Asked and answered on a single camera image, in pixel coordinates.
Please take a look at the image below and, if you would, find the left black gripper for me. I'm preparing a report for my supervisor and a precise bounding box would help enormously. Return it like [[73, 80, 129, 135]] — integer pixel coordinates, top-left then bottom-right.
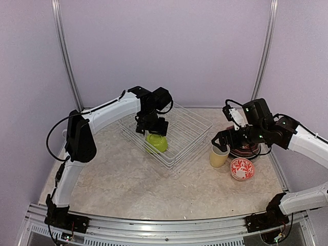
[[137, 109, 169, 137]]

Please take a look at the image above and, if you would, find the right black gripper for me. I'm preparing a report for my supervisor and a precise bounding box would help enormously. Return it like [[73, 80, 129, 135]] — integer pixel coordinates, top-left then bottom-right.
[[212, 124, 267, 152]]

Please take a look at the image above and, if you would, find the yellow mug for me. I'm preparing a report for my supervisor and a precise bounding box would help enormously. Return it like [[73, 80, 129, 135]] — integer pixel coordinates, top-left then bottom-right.
[[210, 145, 230, 168]]

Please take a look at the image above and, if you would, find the lime green bowl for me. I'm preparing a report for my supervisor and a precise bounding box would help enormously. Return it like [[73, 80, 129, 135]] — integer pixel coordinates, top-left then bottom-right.
[[145, 134, 168, 154]]

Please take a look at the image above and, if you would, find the black striped rim plate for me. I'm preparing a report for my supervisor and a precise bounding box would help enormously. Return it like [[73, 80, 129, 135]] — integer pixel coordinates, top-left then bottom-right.
[[230, 152, 258, 160]]

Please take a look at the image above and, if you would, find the dark brown plate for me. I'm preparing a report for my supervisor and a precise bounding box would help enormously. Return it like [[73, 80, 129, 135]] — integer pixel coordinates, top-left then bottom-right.
[[228, 143, 261, 155]]

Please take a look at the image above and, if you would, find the white bowl red pattern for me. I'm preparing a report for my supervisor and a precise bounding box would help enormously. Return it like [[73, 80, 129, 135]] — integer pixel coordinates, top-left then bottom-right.
[[230, 157, 255, 181]]

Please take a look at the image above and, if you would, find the white floral mug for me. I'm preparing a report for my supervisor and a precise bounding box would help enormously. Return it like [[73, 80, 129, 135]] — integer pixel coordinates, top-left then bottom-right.
[[62, 129, 67, 138]]

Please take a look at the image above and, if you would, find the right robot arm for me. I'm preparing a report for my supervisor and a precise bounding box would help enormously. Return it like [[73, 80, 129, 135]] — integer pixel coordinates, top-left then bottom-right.
[[212, 115, 327, 228]]

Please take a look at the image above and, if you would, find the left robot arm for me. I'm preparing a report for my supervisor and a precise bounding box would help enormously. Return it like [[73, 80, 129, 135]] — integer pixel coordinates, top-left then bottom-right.
[[46, 86, 173, 228]]

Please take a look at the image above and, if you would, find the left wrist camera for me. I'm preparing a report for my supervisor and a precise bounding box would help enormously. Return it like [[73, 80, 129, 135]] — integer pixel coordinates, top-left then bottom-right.
[[152, 87, 174, 115]]

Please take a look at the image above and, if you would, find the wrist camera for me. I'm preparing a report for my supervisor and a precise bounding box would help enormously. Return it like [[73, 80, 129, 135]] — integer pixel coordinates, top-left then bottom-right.
[[222, 98, 274, 129], [152, 87, 174, 115]]

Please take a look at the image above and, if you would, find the white wire dish rack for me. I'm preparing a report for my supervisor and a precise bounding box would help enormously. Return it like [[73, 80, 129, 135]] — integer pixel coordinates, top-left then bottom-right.
[[118, 103, 212, 169]]

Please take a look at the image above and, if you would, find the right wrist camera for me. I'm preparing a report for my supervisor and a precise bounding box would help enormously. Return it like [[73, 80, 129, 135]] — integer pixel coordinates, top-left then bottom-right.
[[222, 98, 274, 129]]

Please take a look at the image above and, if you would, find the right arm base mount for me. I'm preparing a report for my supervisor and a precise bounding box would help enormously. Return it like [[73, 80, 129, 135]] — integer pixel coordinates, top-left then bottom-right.
[[244, 212, 290, 233]]

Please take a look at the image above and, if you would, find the front aluminium rail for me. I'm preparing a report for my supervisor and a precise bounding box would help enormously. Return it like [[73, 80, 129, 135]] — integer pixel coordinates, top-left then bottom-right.
[[16, 202, 316, 246]]

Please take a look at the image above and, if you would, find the left aluminium frame post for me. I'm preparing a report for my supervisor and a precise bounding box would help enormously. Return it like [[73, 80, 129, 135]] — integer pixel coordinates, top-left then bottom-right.
[[51, 0, 84, 111]]

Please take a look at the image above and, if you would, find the aluminium frame post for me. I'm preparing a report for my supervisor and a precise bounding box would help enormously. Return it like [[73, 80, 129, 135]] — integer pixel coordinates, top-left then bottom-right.
[[251, 0, 278, 100], [51, 0, 84, 111]]

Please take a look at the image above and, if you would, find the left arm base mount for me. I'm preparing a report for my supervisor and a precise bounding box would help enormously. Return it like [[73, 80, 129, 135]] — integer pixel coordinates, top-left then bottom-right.
[[45, 213, 90, 234]]

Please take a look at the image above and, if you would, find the right aluminium frame post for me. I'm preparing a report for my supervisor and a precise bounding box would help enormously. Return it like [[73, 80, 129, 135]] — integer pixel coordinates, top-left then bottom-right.
[[251, 0, 278, 100]]

